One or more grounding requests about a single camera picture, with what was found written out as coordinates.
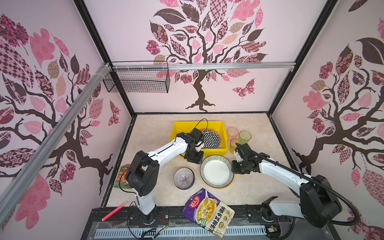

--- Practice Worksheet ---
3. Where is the yellow plastic bin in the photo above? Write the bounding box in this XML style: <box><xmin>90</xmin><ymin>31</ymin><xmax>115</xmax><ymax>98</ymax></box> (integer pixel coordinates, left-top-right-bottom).
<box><xmin>171</xmin><ymin>120</ymin><xmax>229</xmax><ymax>157</ymax></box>

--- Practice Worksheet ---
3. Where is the black corrugated cable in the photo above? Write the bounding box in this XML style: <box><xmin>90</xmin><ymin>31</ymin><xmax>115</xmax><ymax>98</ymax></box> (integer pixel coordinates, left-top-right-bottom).
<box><xmin>236</xmin><ymin>142</ymin><xmax>361</xmax><ymax>226</ymax></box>

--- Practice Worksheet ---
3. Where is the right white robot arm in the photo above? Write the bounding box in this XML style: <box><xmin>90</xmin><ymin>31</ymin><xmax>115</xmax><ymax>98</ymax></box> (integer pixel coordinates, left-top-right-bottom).
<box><xmin>232</xmin><ymin>144</ymin><xmax>343</xmax><ymax>228</ymax></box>

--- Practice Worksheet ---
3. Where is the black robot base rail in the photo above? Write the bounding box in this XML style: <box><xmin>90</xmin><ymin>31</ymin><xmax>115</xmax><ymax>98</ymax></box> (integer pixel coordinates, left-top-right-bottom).
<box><xmin>81</xmin><ymin>204</ymin><xmax>340</xmax><ymax>240</ymax></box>

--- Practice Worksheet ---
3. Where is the purple patterned bowl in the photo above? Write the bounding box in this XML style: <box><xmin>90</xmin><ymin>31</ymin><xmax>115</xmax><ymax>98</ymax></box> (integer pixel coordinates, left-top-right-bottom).
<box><xmin>174</xmin><ymin>168</ymin><xmax>195</xmax><ymax>190</ymax></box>

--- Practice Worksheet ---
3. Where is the green translucent cup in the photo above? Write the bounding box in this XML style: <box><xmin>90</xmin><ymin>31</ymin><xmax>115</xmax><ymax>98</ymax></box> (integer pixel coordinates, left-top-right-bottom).
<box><xmin>239</xmin><ymin>130</ymin><xmax>252</xmax><ymax>144</ymax></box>

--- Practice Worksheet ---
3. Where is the purple seasoning packet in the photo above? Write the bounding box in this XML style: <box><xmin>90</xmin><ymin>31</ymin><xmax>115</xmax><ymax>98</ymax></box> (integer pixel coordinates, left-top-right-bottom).
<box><xmin>182</xmin><ymin>188</ymin><xmax>235</xmax><ymax>239</ymax></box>

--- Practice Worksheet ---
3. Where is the aluminium rail left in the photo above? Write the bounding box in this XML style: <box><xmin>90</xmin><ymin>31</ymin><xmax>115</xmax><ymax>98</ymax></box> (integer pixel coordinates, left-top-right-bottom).
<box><xmin>1</xmin><ymin>63</ymin><xmax>111</xmax><ymax>224</ymax></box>

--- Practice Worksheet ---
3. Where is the yellow translucent cup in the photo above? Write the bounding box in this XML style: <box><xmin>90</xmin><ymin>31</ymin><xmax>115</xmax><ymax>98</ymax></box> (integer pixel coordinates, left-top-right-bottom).
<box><xmin>229</xmin><ymin>138</ymin><xmax>243</xmax><ymax>154</ymax></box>

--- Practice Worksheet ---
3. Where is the pink marker pen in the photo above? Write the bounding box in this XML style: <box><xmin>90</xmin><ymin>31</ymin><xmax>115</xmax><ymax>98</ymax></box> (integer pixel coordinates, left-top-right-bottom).
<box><xmin>102</xmin><ymin>205</ymin><xmax>125</xmax><ymax>222</ymax></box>

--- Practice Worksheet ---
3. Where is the green food packet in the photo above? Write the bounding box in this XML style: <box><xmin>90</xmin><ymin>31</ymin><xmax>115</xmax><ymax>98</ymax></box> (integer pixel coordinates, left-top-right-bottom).
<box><xmin>113</xmin><ymin>164</ymin><xmax>131</xmax><ymax>190</ymax></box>

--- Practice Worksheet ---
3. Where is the black white geometric plate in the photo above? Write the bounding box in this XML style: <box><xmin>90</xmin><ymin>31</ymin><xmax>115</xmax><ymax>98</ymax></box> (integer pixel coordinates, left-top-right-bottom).
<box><xmin>202</xmin><ymin>129</ymin><xmax>222</xmax><ymax>149</ymax></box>

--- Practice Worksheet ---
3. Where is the white vent grille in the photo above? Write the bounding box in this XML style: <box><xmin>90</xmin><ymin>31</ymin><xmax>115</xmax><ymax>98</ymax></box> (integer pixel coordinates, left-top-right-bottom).
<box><xmin>93</xmin><ymin>226</ymin><xmax>267</xmax><ymax>240</ymax></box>

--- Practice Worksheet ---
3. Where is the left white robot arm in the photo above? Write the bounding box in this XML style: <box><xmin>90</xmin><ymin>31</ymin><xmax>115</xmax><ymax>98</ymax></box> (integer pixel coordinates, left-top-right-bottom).
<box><xmin>125</xmin><ymin>128</ymin><xmax>204</xmax><ymax>225</ymax></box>

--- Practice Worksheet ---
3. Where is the black wire basket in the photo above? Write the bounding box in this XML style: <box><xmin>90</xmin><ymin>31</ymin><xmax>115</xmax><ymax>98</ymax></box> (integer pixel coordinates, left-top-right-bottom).
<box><xmin>103</xmin><ymin>60</ymin><xmax>171</xmax><ymax>94</ymax></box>

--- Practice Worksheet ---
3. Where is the yellow dotted plate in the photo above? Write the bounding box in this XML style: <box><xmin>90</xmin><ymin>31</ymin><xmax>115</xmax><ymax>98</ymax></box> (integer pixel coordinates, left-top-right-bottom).
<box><xmin>211</xmin><ymin>177</ymin><xmax>235</xmax><ymax>190</ymax></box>

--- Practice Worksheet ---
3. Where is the aluminium rail back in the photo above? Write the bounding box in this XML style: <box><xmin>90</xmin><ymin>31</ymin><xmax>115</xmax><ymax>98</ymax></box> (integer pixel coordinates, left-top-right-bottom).
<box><xmin>113</xmin><ymin>62</ymin><xmax>296</xmax><ymax>71</ymax></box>

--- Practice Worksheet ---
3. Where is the white striped rim plate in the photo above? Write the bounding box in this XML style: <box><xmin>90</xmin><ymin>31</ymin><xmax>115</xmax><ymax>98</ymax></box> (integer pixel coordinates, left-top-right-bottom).
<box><xmin>200</xmin><ymin>155</ymin><xmax>234</xmax><ymax>188</ymax></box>

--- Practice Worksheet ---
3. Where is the pink translucent cup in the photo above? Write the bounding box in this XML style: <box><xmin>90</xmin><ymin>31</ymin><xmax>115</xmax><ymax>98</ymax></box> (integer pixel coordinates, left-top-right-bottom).
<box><xmin>227</xmin><ymin>127</ymin><xmax>239</xmax><ymax>142</ymax></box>

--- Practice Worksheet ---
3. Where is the aluminium rail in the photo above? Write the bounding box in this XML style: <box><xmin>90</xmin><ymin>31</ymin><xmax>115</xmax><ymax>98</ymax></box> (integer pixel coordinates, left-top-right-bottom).
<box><xmin>113</xmin><ymin>62</ymin><xmax>296</xmax><ymax>71</ymax></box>
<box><xmin>1</xmin><ymin>63</ymin><xmax>111</xmax><ymax>224</ymax></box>

